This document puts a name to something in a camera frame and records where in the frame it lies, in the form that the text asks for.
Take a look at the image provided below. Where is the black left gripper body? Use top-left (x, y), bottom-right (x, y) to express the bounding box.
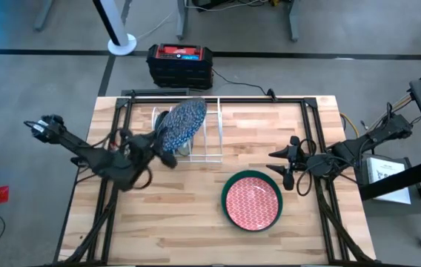
top-left (119, 128), bottom-right (179, 170)

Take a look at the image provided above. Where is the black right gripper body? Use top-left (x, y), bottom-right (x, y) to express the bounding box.
top-left (282, 135), bottom-right (310, 191)

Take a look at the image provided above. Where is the dark teal plate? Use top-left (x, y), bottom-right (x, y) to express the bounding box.
top-left (154, 110), bottom-right (170, 129)

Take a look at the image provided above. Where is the large green plate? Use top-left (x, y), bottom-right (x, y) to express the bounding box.
top-left (220, 169), bottom-right (284, 233)

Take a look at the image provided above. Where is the blue patterned plate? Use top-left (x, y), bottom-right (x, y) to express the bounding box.
top-left (156, 97), bottom-right (208, 155)

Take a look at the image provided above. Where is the red leaf pattern plate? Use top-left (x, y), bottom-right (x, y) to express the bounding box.
top-left (225, 176), bottom-right (281, 230)

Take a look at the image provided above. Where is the white wire dish rack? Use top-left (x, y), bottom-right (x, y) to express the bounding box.
top-left (150, 96), bottom-right (224, 164)

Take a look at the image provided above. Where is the black table clamp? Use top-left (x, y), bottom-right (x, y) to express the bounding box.
top-left (70, 155), bottom-right (96, 168)

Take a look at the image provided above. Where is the red black power station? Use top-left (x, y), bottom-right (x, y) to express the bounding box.
top-left (146, 43), bottom-right (214, 91)

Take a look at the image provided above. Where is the white paper booklet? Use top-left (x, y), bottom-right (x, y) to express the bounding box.
top-left (365, 156), bottom-right (412, 205)

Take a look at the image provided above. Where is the grey shelf tray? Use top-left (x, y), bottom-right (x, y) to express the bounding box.
top-left (354, 154), bottom-right (421, 217)

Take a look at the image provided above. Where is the grey desk leg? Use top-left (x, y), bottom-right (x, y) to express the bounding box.
top-left (34, 0), bottom-right (54, 31)
top-left (176, 0), bottom-right (189, 41)
top-left (288, 0), bottom-right (302, 42)

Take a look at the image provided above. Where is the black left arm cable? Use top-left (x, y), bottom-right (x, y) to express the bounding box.
top-left (131, 165), bottom-right (154, 191)

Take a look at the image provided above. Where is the yellow cable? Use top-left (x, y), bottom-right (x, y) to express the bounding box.
top-left (339, 113), bottom-right (359, 138)

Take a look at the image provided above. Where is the black power cable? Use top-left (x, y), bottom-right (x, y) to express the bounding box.
top-left (210, 68), bottom-right (271, 97)

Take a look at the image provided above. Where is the white floor cable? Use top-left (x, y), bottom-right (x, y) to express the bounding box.
top-left (136, 13), bottom-right (174, 40)

